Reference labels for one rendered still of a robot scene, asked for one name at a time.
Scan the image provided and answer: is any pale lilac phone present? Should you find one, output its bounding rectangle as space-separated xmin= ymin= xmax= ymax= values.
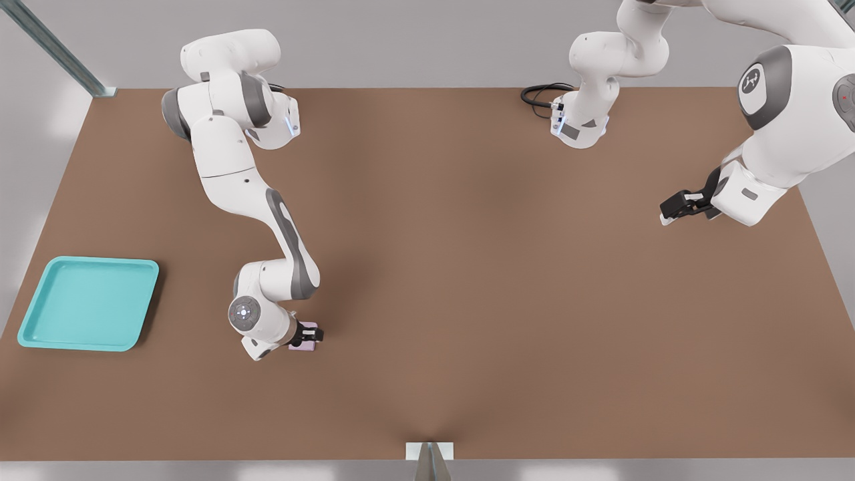
xmin=288 ymin=322 xmax=319 ymax=353

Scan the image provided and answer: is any pale blue-green tray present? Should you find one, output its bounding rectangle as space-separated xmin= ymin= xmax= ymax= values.
xmin=17 ymin=256 xmax=160 ymax=353

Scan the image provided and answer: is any black cable loop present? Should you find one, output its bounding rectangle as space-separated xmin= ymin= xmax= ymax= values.
xmin=520 ymin=83 xmax=576 ymax=121

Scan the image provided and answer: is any silver frame post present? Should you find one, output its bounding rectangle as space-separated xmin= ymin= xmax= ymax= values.
xmin=405 ymin=442 xmax=455 ymax=481
xmin=0 ymin=0 xmax=118 ymax=99
xmin=828 ymin=0 xmax=855 ymax=31

